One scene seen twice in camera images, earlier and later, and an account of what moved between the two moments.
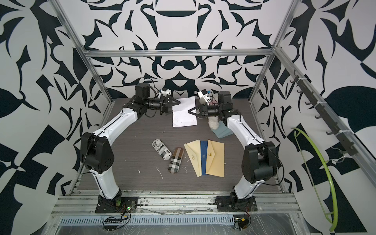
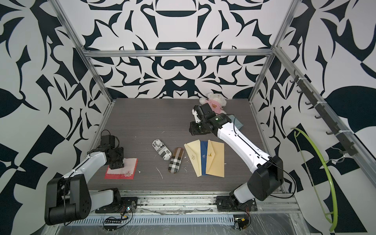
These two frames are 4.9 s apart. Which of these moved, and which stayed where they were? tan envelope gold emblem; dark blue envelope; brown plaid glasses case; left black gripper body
Moved: left black gripper body
Stayed: dark blue envelope; brown plaid glasses case; tan envelope gold emblem
